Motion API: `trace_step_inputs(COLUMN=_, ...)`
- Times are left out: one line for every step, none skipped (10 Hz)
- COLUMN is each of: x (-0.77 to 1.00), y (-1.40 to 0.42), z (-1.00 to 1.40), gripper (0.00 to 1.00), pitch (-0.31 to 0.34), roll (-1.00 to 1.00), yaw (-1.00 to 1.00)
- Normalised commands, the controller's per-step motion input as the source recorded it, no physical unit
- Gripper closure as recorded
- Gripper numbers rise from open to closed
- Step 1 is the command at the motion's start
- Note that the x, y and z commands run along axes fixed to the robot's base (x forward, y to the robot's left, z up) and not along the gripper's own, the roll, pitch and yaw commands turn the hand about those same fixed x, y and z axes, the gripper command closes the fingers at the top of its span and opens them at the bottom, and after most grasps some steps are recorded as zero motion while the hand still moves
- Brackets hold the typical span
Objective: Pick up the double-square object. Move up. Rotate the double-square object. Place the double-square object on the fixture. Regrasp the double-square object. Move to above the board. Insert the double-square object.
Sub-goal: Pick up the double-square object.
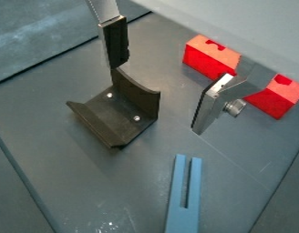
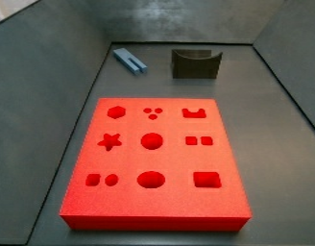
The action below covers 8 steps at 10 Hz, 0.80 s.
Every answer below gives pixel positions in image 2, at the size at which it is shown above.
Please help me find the blue slotted double-square block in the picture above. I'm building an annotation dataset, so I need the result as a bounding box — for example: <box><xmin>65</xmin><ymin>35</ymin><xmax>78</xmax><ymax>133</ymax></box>
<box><xmin>111</xmin><ymin>48</ymin><xmax>146</xmax><ymax>75</ymax></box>

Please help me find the black curved stand fixture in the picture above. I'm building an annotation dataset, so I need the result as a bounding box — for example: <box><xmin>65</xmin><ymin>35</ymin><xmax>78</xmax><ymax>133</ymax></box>
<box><xmin>172</xmin><ymin>49</ymin><xmax>222</xmax><ymax>79</ymax></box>

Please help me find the red foam shape board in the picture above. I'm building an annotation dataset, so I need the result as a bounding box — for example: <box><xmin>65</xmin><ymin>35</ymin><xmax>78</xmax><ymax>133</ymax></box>
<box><xmin>59</xmin><ymin>98</ymin><xmax>250</xmax><ymax>232</ymax></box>

